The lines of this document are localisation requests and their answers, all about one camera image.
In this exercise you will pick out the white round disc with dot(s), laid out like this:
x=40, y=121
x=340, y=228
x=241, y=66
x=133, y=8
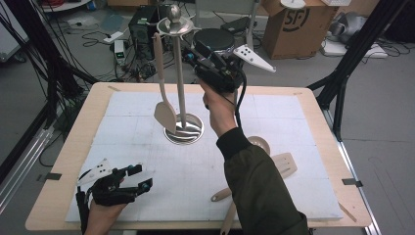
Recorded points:
x=293, y=3

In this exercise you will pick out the flat black bag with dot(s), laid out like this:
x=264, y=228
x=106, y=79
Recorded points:
x=236, y=24

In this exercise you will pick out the aluminium rail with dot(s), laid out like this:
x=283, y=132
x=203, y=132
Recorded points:
x=345, y=156
x=23, y=163

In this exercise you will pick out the black tape piece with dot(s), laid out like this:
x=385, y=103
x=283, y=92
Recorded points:
x=352, y=182
x=49, y=176

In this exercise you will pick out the brown tape strip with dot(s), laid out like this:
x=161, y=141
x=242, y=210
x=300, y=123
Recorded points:
x=114, y=88
x=347, y=212

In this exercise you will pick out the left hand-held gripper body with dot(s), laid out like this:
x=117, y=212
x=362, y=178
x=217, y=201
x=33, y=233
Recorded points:
x=111, y=194

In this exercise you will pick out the black computer tower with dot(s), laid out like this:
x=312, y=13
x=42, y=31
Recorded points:
x=142, y=32

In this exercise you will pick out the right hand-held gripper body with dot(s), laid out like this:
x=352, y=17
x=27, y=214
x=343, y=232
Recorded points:
x=221, y=76

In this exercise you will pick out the black round stool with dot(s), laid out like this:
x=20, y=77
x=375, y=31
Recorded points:
x=213, y=37

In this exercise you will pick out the person's right hand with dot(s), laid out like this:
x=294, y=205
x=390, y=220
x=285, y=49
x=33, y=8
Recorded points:
x=221, y=111

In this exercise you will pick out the grey pole stand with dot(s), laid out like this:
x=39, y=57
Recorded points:
x=253, y=19

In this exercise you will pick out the white power strip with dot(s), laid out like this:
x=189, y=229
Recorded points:
x=113, y=37

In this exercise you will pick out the steel utensil stand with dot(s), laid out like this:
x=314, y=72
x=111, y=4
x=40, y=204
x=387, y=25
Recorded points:
x=180, y=81

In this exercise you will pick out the black metal frame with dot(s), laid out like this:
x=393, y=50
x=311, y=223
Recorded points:
x=357, y=49
x=55, y=65

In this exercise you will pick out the small white device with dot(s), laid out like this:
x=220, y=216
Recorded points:
x=119, y=52

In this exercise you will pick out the round white table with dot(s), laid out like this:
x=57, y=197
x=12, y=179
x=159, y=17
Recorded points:
x=65, y=5

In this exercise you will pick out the beige round skimmer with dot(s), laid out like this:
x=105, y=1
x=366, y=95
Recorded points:
x=261, y=143

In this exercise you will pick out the white foam mat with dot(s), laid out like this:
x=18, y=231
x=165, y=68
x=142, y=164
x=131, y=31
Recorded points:
x=130, y=147

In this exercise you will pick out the person's left hand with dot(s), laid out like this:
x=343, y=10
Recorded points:
x=99, y=218

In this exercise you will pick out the beige solid spatula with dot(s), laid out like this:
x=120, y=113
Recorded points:
x=164, y=114

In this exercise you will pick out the brown cardboard box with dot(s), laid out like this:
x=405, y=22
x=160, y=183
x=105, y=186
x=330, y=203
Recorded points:
x=284, y=42

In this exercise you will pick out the beige slotted turner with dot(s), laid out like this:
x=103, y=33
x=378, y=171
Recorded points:
x=285, y=164

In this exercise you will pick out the white flat board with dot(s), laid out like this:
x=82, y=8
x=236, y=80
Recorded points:
x=375, y=52

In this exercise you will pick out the grey bag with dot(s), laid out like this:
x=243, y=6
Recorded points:
x=349, y=27

